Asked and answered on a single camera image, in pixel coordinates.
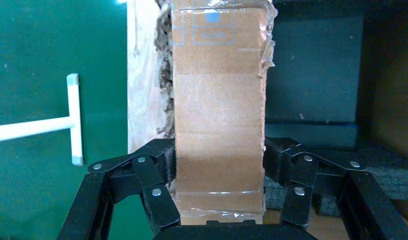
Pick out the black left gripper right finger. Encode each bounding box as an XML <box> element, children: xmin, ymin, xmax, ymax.
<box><xmin>261</xmin><ymin>136</ymin><xmax>408</xmax><ymax>240</ymax></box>

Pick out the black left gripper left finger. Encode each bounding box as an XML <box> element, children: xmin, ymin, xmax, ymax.
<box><xmin>58</xmin><ymin>138</ymin><xmax>181</xmax><ymax>240</ymax></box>

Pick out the small taped cardboard box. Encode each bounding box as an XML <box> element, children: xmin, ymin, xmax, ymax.
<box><xmin>170</xmin><ymin>0</ymin><xmax>277</xmax><ymax>226</ymax></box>

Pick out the black foam insert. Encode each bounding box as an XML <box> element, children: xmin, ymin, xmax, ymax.
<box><xmin>155</xmin><ymin>0</ymin><xmax>408</xmax><ymax>218</ymax></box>

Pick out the white metal frame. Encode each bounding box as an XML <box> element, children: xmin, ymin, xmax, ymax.
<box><xmin>0</xmin><ymin>73</ymin><xmax>84</xmax><ymax>167</ymax></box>

